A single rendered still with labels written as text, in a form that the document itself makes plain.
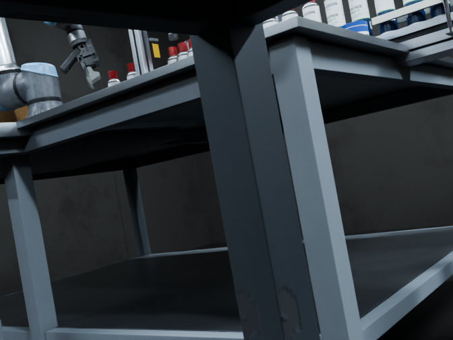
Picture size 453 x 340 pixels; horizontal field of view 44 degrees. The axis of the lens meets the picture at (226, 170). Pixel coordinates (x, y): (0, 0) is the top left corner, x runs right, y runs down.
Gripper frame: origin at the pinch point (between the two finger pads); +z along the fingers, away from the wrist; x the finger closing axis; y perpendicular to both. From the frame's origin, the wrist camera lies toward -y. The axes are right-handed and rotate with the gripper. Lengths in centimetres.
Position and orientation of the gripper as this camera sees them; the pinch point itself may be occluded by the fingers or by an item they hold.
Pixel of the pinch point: (90, 86)
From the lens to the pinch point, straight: 246.4
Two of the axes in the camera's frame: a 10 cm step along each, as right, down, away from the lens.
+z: 3.8, 9.2, -1.3
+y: 9.2, -3.6, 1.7
